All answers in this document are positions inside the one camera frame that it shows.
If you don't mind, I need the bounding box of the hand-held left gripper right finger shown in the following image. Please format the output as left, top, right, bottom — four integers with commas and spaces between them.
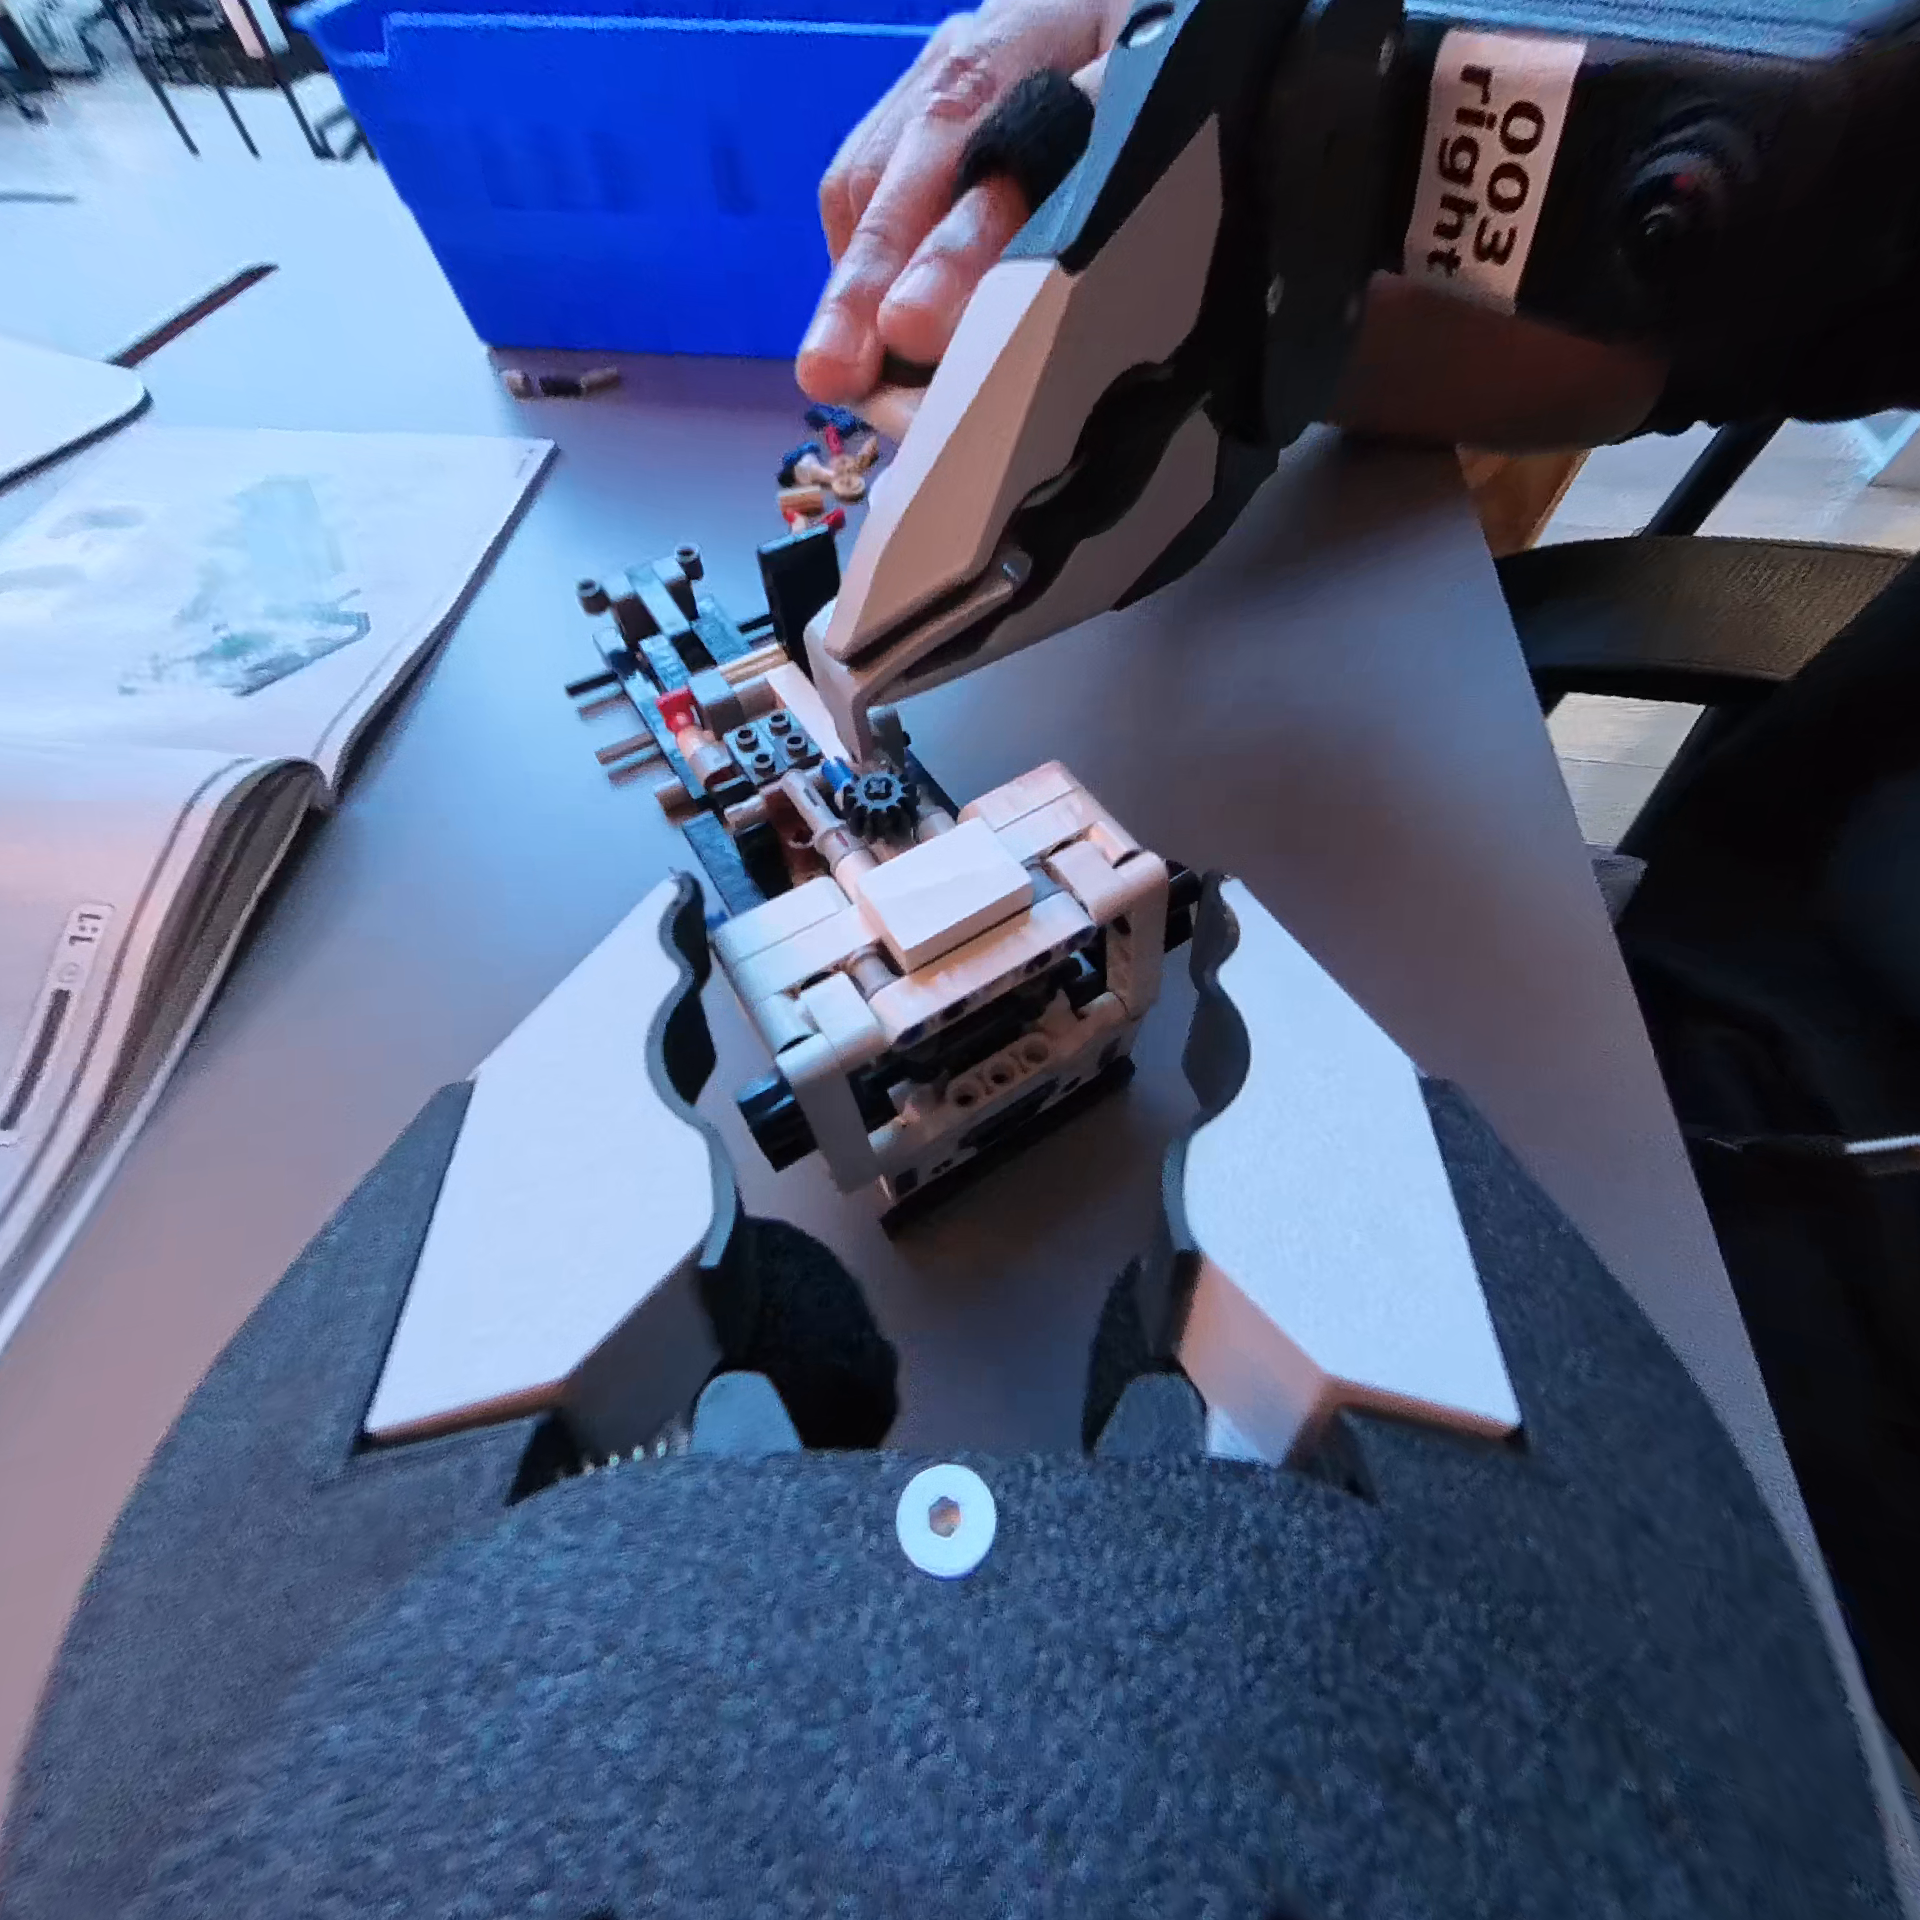
1159, 876, 1526, 1471

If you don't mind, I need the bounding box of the lego truck chassis model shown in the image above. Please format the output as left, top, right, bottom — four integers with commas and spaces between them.
567, 539, 1219, 1238

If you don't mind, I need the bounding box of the person's right hand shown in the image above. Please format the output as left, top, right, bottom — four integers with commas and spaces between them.
790, 0, 1143, 443

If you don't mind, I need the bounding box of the blue plastic bin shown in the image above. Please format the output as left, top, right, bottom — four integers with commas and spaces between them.
285, 0, 1143, 360

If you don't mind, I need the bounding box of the wooden document holder stand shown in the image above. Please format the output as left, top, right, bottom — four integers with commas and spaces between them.
0, 334, 152, 490

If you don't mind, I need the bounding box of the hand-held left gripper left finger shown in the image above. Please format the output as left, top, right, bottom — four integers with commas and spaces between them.
360, 871, 741, 1448

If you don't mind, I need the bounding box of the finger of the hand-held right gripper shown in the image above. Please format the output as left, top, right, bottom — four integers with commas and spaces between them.
861, 406, 1224, 707
823, 123, 1227, 666

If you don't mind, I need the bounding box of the pile of small lego pins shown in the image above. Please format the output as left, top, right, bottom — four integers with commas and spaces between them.
773, 394, 902, 531

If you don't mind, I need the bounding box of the grey lego panel piece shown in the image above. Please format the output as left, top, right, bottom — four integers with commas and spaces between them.
801, 597, 920, 770

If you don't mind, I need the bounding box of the open instruction booklet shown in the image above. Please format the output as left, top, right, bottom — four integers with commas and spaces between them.
0, 423, 560, 1320

